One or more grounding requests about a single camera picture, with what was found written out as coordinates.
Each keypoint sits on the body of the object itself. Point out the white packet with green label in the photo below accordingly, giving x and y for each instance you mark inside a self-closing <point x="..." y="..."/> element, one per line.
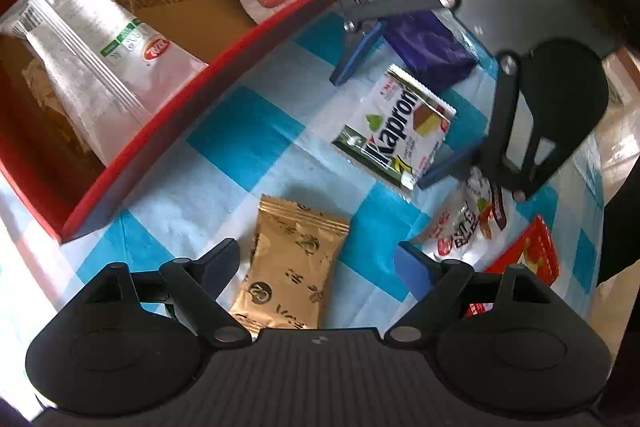
<point x="115" y="37"/>

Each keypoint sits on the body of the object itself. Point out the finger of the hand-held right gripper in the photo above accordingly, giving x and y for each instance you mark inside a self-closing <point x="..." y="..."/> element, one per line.
<point x="357" y="54"/>
<point x="445" y="171"/>

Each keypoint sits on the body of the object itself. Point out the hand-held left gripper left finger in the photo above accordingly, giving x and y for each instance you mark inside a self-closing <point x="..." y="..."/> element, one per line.
<point x="222" y="257"/>

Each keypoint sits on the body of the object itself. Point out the gold snack packet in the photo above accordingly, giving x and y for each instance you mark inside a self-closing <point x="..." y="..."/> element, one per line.
<point x="290" y="257"/>

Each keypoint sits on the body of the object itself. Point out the dark blue snack packet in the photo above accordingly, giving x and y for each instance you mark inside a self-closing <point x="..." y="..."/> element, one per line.
<point x="430" y="47"/>

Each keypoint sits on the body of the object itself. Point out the white packet with red print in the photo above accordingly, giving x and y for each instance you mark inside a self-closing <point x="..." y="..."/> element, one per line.
<point x="460" y="227"/>

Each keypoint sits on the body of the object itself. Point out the blue white checkered tablecloth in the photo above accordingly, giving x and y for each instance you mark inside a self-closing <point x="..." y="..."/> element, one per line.
<point x="250" y="122"/>

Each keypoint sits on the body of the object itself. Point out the clear waffle packet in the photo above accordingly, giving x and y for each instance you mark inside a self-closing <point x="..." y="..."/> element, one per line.
<point x="50" y="117"/>

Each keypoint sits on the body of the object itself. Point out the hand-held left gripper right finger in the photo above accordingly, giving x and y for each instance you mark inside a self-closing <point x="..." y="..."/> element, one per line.
<point x="410" y="262"/>

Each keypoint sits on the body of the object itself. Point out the red rectangular snack packet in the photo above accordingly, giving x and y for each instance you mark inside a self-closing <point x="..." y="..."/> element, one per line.
<point x="535" y="252"/>

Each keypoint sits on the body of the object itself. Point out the red cardboard box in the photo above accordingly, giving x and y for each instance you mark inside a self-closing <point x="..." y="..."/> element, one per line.
<point x="150" y="152"/>

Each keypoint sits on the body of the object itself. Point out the green white wafer packet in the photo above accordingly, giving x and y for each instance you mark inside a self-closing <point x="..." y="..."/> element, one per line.
<point x="395" y="132"/>

